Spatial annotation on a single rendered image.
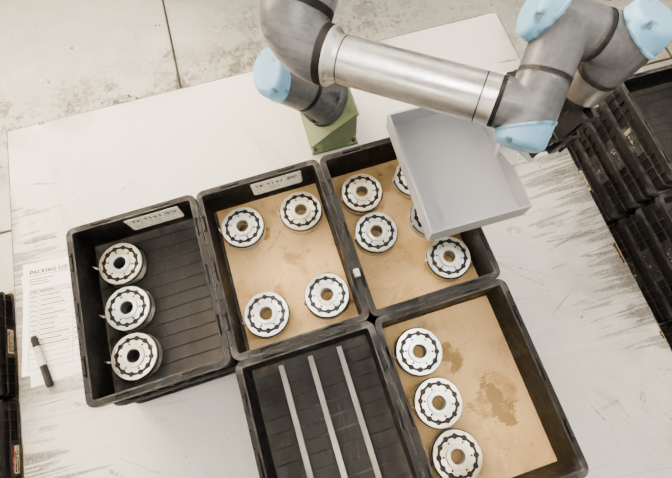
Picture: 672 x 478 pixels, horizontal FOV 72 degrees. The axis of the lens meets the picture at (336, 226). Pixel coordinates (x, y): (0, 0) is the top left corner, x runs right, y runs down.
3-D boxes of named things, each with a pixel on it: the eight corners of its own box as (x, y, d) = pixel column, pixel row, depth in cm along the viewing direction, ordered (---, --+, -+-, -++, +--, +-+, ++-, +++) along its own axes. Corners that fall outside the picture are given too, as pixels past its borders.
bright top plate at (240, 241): (220, 211, 113) (219, 211, 113) (260, 204, 114) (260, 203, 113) (224, 250, 110) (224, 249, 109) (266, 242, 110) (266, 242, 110)
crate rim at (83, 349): (70, 233, 107) (64, 229, 104) (197, 196, 109) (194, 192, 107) (92, 410, 94) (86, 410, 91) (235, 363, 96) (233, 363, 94)
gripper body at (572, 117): (527, 161, 82) (575, 119, 71) (506, 121, 85) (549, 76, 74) (559, 154, 85) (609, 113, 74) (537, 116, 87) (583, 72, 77)
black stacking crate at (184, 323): (92, 245, 116) (66, 231, 105) (207, 212, 118) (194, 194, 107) (115, 407, 103) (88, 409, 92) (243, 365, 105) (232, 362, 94)
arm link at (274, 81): (281, 107, 126) (242, 91, 115) (295, 58, 124) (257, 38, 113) (311, 114, 118) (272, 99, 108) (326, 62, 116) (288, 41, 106)
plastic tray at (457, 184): (385, 127, 99) (387, 114, 94) (473, 103, 100) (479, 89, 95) (427, 241, 90) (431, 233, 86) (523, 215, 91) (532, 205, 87)
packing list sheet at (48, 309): (16, 267, 125) (15, 266, 125) (101, 244, 127) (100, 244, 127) (22, 390, 115) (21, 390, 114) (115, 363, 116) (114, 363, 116)
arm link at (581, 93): (567, 55, 70) (604, 51, 73) (547, 76, 74) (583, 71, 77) (592, 94, 68) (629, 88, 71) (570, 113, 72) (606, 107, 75)
